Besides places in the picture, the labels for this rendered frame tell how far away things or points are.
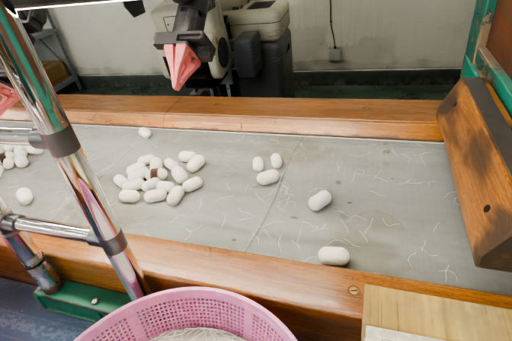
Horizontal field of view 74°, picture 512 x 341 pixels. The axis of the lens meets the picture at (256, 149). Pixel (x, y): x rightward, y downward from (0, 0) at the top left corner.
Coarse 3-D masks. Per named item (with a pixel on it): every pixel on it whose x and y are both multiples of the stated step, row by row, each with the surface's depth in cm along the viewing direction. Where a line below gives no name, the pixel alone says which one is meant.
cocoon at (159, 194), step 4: (160, 188) 54; (148, 192) 53; (152, 192) 53; (156, 192) 53; (160, 192) 53; (164, 192) 53; (144, 196) 53; (148, 196) 53; (152, 196) 53; (156, 196) 53; (160, 196) 53; (164, 196) 53; (148, 200) 53; (152, 200) 53; (156, 200) 53; (160, 200) 53
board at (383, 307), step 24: (384, 288) 33; (384, 312) 31; (408, 312) 31; (432, 312) 31; (456, 312) 30; (480, 312) 30; (504, 312) 30; (432, 336) 29; (456, 336) 29; (480, 336) 28; (504, 336) 28
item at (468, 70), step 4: (464, 56) 64; (464, 60) 63; (468, 60) 61; (464, 64) 63; (468, 64) 60; (464, 68) 63; (468, 68) 60; (472, 68) 58; (464, 72) 62; (468, 72) 60; (472, 72) 57; (476, 72) 56; (460, 76) 65; (464, 76) 62; (468, 76) 60; (472, 76) 57; (476, 76) 55
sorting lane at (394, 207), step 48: (96, 144) 72; (144, 144) 70; (192, 144) 67; (240, 144) 65; (288, 144) 63; (336, 144) 61; (384, 144) 59; (432, 144) 58; (0, 192) 62; (48, 192) 60; (144, 192) 56; (192, 192) 55; (240, 192) 53; (288, 192) 52; (336, 192) 51; (384, 192) 49; (432, 192) 48; (192, 240) 46; (240, 240) 45; (288, 240) 44; (336, 240) 43; (384, 240) 42; (432, 240) 42; (480, 288) 36
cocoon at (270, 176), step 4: (264, 172) 53; (268, 172) 53; (272, 172) 53; (276, 172) 53; (260, 176) 53; (264, 176) 53; (268, 176) 53; (272, 176) 53; (276, 176) 53; (260, 180) 53; (264, 180) 53; (268, 180) 53; (272, 180) 53; (276, 180) 54; (264, 184) 53
